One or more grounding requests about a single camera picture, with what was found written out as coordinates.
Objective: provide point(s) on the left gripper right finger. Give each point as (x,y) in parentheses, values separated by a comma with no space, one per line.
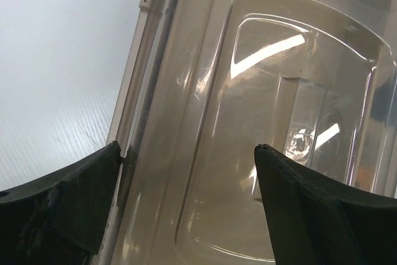
(313,219)

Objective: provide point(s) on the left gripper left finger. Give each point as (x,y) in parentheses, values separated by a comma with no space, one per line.
(60,218)

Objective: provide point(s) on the beige tool box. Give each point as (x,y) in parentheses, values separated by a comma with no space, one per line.
(206,81)

